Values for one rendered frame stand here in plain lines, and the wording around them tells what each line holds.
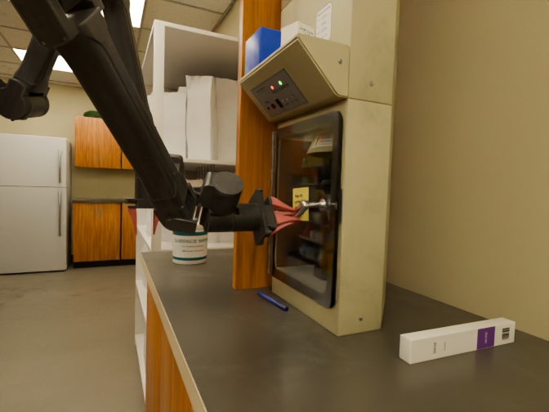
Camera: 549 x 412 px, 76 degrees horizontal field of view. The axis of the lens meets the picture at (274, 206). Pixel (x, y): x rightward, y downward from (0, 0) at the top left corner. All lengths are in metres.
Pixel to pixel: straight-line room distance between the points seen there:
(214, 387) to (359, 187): 0.44
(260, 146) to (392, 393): 0.69
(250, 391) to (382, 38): 0.68
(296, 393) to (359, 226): 0.34
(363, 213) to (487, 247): 0.39
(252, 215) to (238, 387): 0.30
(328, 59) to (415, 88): 0.55
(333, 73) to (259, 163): 0.40
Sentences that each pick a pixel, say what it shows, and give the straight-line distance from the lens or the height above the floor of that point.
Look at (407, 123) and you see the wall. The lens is 1.21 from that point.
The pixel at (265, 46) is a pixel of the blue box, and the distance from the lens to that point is 0.88.
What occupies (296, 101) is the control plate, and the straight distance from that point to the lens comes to 0.81.
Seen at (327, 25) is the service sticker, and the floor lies 1.58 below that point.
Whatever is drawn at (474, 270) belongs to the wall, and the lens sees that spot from 1.04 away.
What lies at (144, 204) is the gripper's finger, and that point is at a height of 1.18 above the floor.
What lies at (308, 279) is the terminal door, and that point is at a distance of 0.80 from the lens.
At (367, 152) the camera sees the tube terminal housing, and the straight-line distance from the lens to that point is 0.73.
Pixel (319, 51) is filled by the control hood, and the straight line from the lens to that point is 0.70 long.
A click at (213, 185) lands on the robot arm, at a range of 0.61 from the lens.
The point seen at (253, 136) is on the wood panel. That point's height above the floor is 1.37.
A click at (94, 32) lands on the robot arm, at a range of 0.52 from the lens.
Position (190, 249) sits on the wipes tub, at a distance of 1.33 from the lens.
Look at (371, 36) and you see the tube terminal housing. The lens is 0.79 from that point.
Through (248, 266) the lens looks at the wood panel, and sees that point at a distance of 1.03.
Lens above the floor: 1.23
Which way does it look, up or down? 3 degrees down
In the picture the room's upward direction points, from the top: 2 degrees clockwise
